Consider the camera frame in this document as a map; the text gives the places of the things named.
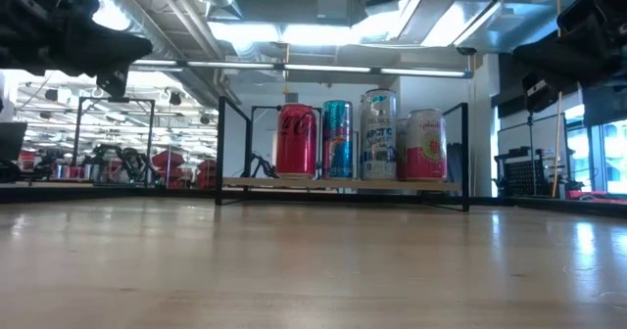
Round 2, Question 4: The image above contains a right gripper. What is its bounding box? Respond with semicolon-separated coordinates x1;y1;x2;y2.
512;0;627;114

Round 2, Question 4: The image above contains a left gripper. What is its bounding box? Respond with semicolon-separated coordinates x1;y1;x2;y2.
0;0;153;98

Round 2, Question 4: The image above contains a Spindrift raspberry lime can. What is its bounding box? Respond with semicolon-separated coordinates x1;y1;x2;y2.
404;108;448;182

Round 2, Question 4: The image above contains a white Celsius Arctic can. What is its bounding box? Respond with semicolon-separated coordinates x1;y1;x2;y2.
360;88;398;181

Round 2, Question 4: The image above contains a red Coca-Cola can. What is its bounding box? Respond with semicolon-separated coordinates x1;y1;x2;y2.
275;103;318;180

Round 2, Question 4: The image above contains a blue silver Red Bull can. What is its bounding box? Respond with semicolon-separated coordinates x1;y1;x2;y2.
321;100;354;180

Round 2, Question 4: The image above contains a red storage bin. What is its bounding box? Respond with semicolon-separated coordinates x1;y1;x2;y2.
151;150;186;183
196;159;217;189

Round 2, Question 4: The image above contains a black pegboard rack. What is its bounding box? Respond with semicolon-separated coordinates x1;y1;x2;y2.
494;145;548;198

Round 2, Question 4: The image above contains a black background monitor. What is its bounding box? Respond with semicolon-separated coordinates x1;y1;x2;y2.
0;121;28;183

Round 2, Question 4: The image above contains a long ceiling light strip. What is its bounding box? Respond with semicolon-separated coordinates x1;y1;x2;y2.
131;59;474;79

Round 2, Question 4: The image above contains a black background frame stand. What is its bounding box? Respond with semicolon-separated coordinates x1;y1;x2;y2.
72;96;157;187

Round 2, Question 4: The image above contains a black metal table frame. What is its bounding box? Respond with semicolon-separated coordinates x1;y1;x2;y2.
0;181;627;218

